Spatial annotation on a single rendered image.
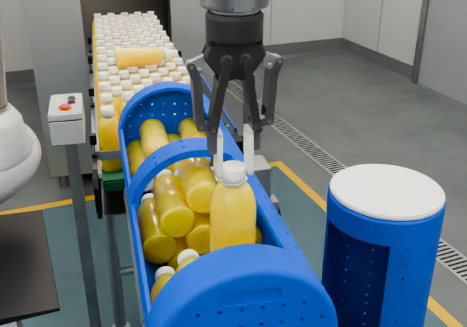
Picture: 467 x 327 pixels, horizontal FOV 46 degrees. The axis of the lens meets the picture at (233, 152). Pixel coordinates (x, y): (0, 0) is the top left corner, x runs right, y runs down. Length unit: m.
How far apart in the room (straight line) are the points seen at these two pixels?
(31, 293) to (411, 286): 0.86
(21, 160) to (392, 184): 0.88
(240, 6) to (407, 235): 0.80
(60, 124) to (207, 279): 1.07
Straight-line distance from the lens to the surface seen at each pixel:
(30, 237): 1.31
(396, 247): 1.35
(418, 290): 1.47
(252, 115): 0.77
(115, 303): 2.43
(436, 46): 5.52
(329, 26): 6.74
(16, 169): 1.23
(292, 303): 0.83
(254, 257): 0.80
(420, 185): 1.46
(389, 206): 1.35
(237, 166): 0.80
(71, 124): 1.75
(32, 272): 1.20
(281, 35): 6.45
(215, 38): 0.71
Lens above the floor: 1.70
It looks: 25 degrees down
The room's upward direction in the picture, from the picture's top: straight up
